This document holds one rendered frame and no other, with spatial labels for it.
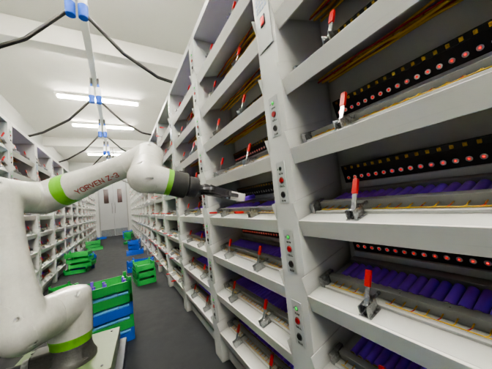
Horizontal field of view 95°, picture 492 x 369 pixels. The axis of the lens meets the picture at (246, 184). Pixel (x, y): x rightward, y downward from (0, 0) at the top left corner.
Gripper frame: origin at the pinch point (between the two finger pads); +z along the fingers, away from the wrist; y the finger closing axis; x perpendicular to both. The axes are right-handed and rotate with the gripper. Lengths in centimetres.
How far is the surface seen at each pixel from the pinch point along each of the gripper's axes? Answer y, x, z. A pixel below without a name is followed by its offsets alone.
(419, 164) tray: -58, -7, 17
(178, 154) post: 106, -41, -7
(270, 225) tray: -20.5, 10.5, 4.1
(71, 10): 93, -115, -96
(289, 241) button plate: -30.3, 14.4, 4.3
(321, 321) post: -35, 34, 14
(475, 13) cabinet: -70, -34, 12
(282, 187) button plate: -29.8, -0.8, 0.2
